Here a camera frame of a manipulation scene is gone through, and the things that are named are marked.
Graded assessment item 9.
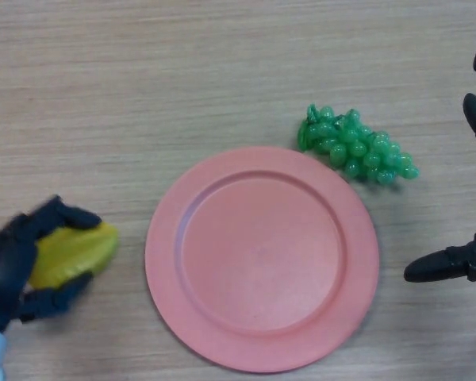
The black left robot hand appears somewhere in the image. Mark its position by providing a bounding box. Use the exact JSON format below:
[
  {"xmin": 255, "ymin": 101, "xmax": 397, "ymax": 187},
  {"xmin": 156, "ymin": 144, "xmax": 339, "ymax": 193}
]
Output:
[{"xmin": 0, "ymin": 194, "xmax": 103, "ymax": 333}]

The yellow starfruit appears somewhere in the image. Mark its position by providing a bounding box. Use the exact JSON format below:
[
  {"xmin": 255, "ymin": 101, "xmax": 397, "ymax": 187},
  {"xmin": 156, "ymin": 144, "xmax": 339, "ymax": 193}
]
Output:
[{"xmin": 27, "ymin": 222, "xmax": 121, "ymax": 290}]

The pink round plate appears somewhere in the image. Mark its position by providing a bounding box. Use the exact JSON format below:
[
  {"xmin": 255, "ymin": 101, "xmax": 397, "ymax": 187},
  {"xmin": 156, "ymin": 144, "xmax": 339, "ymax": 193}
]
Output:
[{"xmin": 144, "ymin": 145, "xmax": 379, "ymax": 375}]

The green grape bunch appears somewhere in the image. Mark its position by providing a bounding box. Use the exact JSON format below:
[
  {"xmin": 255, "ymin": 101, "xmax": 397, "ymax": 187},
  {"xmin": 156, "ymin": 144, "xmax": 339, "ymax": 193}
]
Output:
[{"xmin": 297, "ymin": 103, "xmax": 420, "ymax": 185}]

